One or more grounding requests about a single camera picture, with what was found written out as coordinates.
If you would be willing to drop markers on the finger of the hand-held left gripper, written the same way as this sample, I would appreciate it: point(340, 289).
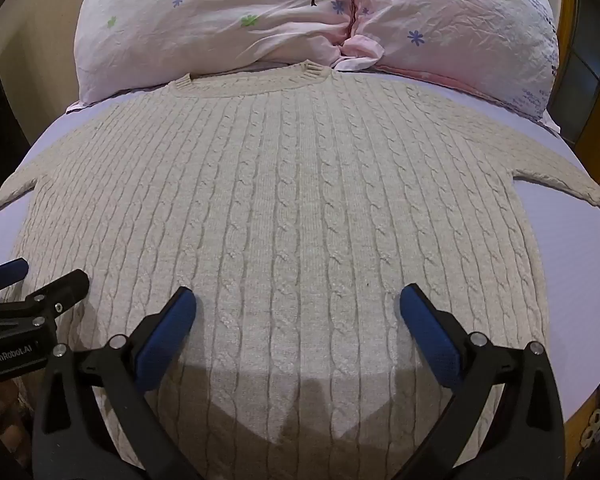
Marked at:
point(55, 292)
point(5, 270)

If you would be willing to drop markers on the pink floral pillow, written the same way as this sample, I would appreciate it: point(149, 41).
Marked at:
point(455, 30)
point(205, 25)

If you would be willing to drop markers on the yellow wooden bed frame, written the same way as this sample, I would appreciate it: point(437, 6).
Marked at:
point(587, 75)

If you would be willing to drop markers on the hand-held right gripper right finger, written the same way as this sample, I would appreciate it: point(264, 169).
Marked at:
point(430, 332)

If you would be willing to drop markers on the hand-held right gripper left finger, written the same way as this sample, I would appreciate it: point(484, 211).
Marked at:
point(166, 332)

